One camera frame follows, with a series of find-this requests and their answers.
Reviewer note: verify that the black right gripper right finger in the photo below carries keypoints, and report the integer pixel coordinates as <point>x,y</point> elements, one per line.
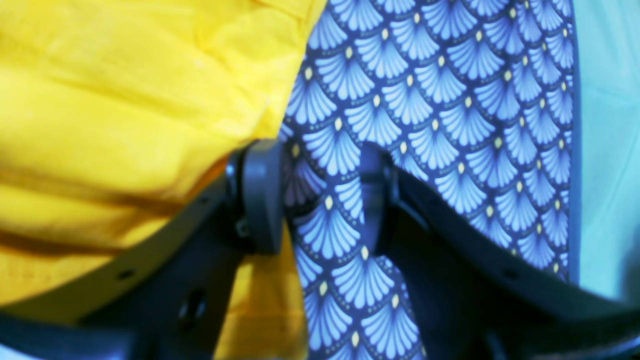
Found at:
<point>471,299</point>

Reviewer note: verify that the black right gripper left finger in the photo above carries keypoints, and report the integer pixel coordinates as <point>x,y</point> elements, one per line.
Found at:
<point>167,297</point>

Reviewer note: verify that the yellow T-shirt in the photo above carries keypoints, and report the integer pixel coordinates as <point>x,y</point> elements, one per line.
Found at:
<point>116,113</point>

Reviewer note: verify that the blue fan-patterned tablecloth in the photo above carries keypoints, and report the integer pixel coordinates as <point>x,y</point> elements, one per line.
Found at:
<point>474,98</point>

